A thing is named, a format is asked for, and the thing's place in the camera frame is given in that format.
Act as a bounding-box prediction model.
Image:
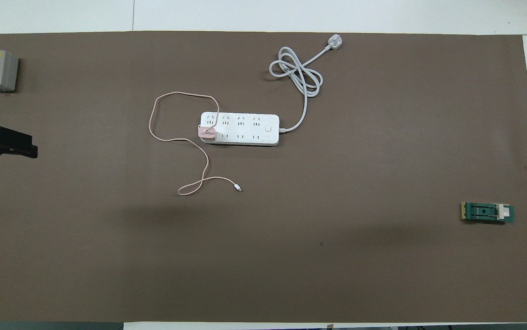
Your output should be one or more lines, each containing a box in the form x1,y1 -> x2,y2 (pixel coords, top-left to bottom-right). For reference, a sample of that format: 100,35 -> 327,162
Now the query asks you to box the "brown table mat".
0,31 -> 527,324

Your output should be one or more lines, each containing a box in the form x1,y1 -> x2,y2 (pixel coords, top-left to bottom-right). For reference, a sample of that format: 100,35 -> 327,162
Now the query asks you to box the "pink charging cable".
148,92 -> 242,197

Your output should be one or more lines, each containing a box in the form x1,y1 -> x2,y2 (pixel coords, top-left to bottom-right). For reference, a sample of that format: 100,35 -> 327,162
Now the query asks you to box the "white power strip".
199,112 -> 280,147

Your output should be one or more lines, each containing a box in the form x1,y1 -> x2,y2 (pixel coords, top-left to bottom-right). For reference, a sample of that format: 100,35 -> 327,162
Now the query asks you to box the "white power cord with plug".
269,34 -> 343,134

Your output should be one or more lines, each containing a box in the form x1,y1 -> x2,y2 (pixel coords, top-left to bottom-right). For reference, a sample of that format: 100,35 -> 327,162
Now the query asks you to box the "green knife switch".
461,202 -> 515,225

